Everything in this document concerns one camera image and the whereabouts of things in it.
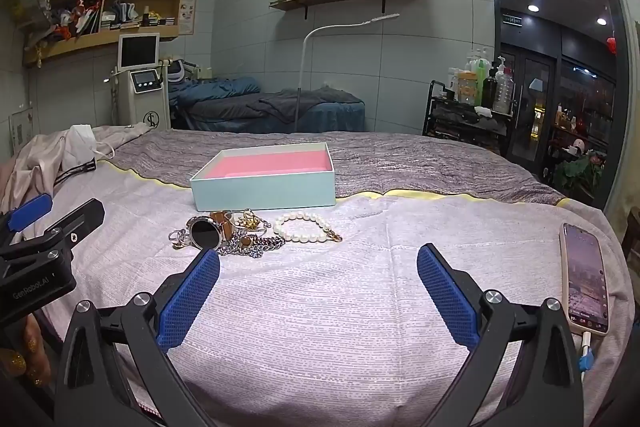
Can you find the gold crystal brooch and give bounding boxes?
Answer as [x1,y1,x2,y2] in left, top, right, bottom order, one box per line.
[242,216,272,235]

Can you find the dark grey blanket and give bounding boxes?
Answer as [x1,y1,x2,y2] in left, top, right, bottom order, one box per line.
[244,87,364,114]

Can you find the dark pump bottle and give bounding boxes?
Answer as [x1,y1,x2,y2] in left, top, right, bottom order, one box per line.
[483,64,499,108]

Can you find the green potted plant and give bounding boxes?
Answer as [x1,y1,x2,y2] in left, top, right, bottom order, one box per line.
[554,151,609,204]

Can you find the clear large bottle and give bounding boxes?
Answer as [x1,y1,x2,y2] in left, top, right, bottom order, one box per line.
[492,56,515,114]

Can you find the white pearl bracelet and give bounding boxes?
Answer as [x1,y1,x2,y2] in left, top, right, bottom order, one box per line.
[273,212,344,244]

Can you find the white beauty machine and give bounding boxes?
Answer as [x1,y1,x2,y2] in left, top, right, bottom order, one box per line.
[102,32,174,130]

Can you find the green pump bottle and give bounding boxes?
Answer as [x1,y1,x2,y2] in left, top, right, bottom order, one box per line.
[476,58,494,106]

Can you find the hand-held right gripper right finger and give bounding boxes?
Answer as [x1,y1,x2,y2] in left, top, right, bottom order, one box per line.
[416,243,586,427]

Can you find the black glass door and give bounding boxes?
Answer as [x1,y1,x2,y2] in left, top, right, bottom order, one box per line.
[485,0,632,214]

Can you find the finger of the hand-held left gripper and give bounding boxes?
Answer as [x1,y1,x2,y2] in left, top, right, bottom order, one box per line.
[0,198,106,265]
[0,193,54,238]

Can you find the brown strap wristwatch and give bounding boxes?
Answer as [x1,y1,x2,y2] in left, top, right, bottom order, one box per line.
[187,210,236,251]

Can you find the black trolley cart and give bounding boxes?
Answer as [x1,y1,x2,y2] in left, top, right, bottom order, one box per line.
[422,79,517,158]

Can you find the wall poster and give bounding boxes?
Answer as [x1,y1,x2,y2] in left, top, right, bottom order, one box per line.
[180,0,197,36]

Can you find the blue massage bed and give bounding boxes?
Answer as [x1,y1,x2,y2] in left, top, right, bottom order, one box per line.
[170,99,367,134]

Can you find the silver chain bracelet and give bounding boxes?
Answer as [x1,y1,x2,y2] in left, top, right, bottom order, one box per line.
[217,231,286,259]

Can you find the grey striped blanket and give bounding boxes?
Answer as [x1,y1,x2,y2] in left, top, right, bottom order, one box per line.
[97,128,572,208]

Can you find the beige cloth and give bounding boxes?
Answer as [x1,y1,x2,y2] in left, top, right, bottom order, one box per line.
[0,126,146,210]

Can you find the person's left hand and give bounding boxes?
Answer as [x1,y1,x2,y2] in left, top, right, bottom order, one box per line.
[0,314,53,388]

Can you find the mint box with pink lining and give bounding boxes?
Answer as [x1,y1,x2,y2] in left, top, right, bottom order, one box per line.
[190,143,336,213]

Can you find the silver ring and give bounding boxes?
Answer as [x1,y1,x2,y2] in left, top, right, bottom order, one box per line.
[169,229,194,251]

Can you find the white charging cable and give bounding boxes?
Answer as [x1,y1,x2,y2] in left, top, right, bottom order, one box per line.
[576,331,597,408]

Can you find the blue duvet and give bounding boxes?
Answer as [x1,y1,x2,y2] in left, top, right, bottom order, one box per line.
[171,76,262,108]

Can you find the orange label canister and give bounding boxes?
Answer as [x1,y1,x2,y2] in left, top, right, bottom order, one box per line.
[457,70,481,106]

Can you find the smartphone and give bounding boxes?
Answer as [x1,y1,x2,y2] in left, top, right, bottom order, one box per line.
[559,222,612,335]

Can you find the white floor lamp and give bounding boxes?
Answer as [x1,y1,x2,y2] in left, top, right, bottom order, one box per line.
[293,12,401,134]

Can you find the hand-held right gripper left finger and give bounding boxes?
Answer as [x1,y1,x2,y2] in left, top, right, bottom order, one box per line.
[54,248,221,427]

